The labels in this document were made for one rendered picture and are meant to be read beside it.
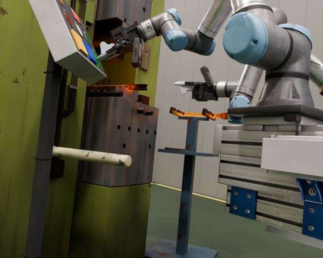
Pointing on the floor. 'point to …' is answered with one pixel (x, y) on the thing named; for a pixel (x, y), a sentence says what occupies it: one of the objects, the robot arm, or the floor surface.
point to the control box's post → (37, 212)
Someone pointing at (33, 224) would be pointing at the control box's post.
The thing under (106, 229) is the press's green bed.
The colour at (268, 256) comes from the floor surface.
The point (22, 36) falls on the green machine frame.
